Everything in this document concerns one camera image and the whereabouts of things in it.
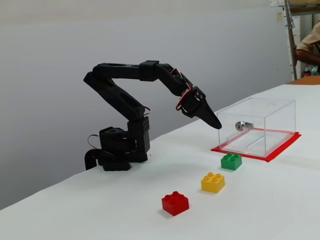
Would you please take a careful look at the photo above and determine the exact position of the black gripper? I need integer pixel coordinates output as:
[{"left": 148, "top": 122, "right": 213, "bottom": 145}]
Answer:
[{"left": 179, "top": 86, "right": 223, "bottom": 130}]

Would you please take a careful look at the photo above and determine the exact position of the green lego brick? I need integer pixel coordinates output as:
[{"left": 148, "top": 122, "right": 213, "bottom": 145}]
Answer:
[{"left": 220, "top": 151, "right": 243, "bottom": 172}]

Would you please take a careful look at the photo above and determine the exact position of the bare brown forearm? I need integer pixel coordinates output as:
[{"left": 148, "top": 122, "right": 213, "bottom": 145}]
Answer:
[{"left": 295, "top": 46, "right": 320, "bottom": 66}]

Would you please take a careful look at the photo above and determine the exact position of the yellow lego brick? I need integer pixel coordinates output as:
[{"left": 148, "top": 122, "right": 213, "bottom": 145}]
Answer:
[{"left": 200, "top": 171, "right": 226, "bottom": 194}]

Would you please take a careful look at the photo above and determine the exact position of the transparent acrylic box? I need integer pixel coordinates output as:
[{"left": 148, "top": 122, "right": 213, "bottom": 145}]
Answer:
[{"left": 216, "top": 97, "right": 297, "bottom": 158}]

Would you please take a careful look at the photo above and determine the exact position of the red lego brick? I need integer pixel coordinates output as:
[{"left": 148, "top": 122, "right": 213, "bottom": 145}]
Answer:
[{"left": 161, "top": 191, "right": 190, "bottom": 217}]

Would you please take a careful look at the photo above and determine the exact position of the silver cam lock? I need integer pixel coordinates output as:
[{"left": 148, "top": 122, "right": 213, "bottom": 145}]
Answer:
[{"left": 234, "top": 121, "right": 255, "bottom": 132}]

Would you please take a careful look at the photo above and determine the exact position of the orange wooden table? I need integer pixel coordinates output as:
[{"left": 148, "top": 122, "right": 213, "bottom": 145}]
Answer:
[{"left": 287, "top": 74, "right": 320, "bottom": 86}]

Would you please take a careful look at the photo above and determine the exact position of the black table clamp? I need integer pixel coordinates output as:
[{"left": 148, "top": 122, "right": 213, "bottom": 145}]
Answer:
[{"left": 84, "top": 149, "right": 101, "bottom": 171}]

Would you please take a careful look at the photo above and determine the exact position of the person in beige shirt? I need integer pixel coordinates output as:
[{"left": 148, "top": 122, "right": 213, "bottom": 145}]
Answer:
[{"left": 296, "top": 21, "right": 320, "bottom": 52}]

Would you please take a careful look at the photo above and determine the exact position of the wooden shelf board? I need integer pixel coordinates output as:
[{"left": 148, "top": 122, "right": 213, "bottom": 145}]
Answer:
[{"left": 290, "top": 0, "right": 320, "bottom": 16}]

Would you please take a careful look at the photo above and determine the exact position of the red white gripper cable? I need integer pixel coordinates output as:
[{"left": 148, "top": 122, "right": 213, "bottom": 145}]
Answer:
[{"left": 169, "top": 67, "right": 194, "bottom": 112}]

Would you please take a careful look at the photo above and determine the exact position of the red tape frame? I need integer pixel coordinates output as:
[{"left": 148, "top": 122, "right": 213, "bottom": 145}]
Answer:
[{"left": 210, "top": 127, "right": 302, "bottom": 163}]

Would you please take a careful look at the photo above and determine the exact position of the metal shelf post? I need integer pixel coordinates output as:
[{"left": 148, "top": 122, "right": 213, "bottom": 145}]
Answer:
[{"left": 284, "top": 0, "right": 298, "bottom": 81}]

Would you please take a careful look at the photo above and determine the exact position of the red white base cable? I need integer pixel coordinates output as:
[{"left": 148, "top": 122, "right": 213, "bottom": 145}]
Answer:
[{"left": 87, "top": 133, "right": 101, "bottom": 151}]

